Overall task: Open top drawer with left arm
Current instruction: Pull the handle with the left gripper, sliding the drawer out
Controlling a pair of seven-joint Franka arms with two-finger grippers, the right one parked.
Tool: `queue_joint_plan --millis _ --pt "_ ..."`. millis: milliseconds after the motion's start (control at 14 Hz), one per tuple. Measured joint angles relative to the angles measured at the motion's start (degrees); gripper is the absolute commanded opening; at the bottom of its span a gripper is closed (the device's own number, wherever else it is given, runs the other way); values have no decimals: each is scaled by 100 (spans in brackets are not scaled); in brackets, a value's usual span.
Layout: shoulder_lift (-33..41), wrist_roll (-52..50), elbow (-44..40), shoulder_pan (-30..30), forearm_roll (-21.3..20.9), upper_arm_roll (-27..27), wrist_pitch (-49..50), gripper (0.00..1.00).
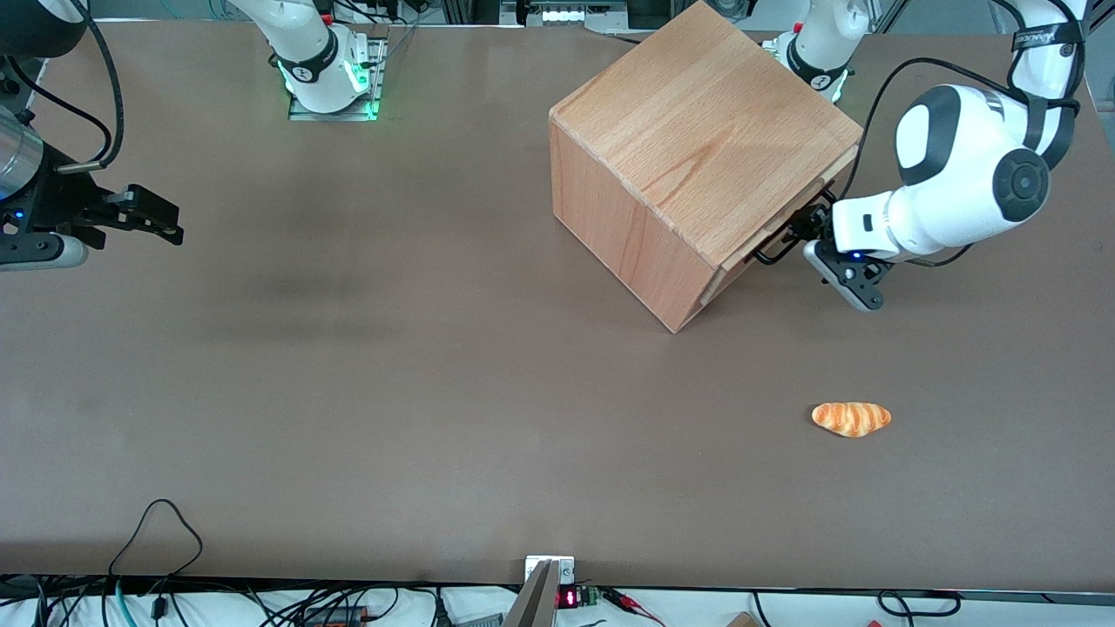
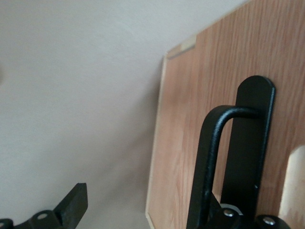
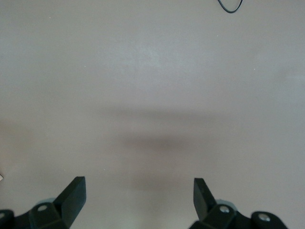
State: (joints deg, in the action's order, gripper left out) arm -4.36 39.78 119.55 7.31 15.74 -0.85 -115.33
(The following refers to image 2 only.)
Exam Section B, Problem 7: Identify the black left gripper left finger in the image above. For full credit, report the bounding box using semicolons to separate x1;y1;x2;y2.
0;183;89;229

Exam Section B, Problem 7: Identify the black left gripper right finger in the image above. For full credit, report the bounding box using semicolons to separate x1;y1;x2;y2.
206;204;290;229

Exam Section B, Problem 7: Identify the black metal drawer handle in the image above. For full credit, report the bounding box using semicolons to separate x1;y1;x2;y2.
186;75;276;229

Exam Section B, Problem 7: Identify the plain wooden drawer front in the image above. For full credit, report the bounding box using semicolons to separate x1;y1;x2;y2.
145;53;199;229

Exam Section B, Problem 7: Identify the wooden drawer with finger notch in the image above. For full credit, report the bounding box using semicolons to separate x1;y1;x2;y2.
190;0;305;229

